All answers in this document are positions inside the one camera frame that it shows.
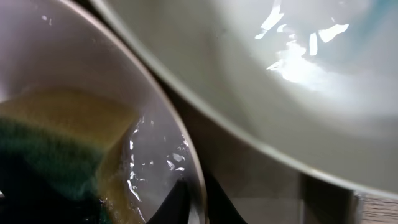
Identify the light blue stained plate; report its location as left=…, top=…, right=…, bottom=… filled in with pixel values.
left=94, top=0, right=397, bottom=198

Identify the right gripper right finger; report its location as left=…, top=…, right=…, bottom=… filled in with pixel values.
left=203, top=172, right=247, bottom=224

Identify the green and yellow sponge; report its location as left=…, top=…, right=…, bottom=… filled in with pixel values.
left=1, top=89, right=139, bottom=223

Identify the white plate front stained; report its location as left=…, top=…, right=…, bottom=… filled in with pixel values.
left=1, top=1, right=208, bottom=223

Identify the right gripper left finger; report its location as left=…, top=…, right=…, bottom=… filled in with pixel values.
left=146, top=179, right=190, bottom=224

